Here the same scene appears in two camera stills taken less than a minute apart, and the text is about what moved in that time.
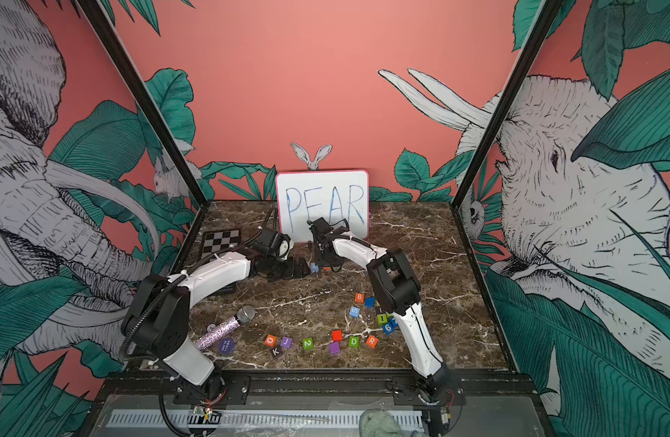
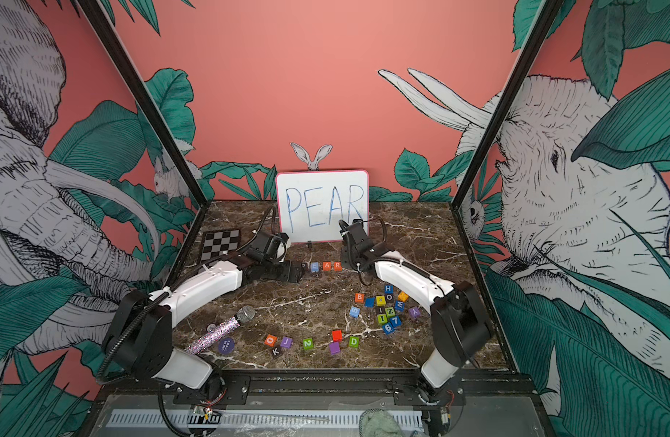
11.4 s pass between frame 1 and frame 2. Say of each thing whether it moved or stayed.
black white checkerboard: stayed
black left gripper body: stayed
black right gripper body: moved
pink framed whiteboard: stayed
